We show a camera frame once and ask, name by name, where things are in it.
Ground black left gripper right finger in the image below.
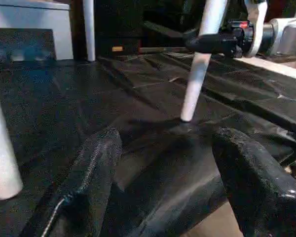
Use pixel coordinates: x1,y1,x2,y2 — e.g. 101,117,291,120
212,127,296,237

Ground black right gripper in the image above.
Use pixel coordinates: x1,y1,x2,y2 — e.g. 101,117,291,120
185,19,256,59

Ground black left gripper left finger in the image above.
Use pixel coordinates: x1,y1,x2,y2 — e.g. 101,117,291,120
22,127,123,237

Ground white plastic table leg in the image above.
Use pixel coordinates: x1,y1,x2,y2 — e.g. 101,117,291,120
0,71,23,200
82,0,97,62
180,0,227,123

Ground long dark metal rod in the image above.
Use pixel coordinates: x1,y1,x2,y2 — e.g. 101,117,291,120
139,46,189,54

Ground white flat board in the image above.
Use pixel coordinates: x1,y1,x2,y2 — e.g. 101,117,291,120
233,57,296,81

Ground black table mat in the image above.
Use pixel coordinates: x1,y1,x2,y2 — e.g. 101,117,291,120
0,53,296,237

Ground white cabinet with glass doors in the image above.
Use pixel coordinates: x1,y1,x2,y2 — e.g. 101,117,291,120
0,2,74,62

